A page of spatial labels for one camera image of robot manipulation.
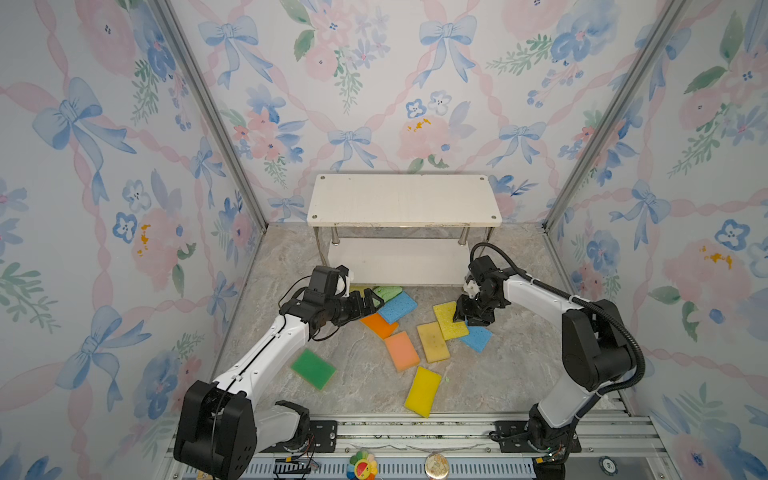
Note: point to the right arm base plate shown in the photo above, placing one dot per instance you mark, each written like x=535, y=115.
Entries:
x=535, y=436

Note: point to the round black white knob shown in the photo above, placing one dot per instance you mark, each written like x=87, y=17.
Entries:
x=608, y=466

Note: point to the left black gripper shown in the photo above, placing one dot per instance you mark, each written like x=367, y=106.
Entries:
x=357, y=310

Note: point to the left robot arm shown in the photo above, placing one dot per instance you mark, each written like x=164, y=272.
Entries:
x=220, y=427

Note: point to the salmon pink sponge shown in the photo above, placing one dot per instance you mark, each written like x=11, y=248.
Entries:
x=402, y=351

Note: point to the white two-tier shelf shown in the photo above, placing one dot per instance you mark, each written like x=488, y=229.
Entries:
x=402, y=201

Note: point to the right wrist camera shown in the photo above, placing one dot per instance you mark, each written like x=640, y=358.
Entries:
x=471, y=288

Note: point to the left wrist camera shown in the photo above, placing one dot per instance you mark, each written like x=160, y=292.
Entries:
x=343, y=282

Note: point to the colourful round toy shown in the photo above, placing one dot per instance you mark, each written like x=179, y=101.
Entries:
x=362, y=466

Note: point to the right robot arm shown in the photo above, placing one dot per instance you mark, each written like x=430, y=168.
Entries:
x=598, y=353

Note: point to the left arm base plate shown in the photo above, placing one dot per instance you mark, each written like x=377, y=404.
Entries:
x=320, y=436

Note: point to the dark green sponge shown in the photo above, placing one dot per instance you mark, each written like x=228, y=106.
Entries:
x=313, y=369

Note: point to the blue sponge right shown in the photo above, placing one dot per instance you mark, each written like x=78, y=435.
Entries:
x=477, y=338

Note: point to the blue sponge by shelf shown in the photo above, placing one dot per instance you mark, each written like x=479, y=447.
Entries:
x=398, y=307

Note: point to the light green sponge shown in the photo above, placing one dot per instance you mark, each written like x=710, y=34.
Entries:
x=387, y=293

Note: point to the pale yellow worn sponge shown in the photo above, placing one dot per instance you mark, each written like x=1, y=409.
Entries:
x=433, y=343

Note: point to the bright yellow sponge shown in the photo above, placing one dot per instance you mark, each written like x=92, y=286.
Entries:
x=450, y=329

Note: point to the round brass disc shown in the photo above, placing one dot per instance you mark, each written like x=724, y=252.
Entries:
x=436, y=467

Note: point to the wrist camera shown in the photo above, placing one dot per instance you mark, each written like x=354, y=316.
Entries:
x=343, y=282
x=471, y=288

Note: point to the yellow sponge near shelf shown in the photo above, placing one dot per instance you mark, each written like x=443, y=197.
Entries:
x=358, y=288

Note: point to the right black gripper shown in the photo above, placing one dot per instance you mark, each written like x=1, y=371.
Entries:
x=462, y=311

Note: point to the yellow sponge front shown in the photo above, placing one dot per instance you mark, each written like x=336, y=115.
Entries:
x=423, y=391

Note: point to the orange sponge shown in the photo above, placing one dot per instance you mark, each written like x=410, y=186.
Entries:
x=378, y=325

